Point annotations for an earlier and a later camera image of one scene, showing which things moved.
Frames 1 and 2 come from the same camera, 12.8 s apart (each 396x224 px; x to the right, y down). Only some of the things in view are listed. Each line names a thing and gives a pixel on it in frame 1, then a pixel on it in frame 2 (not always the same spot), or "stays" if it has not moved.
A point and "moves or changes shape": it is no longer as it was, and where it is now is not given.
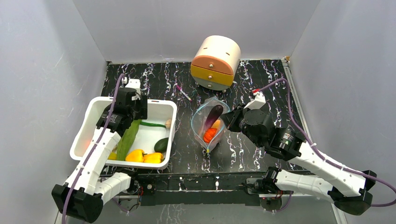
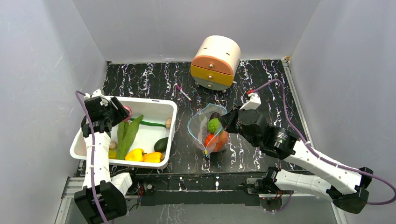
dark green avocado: (161, 145) stays
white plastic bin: (148, 143) stays
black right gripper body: (234, 117) stays
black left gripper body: (138, 112) -> (110, 114)
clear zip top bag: (208, 126) moves or changes shape
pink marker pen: (180, 88) stays
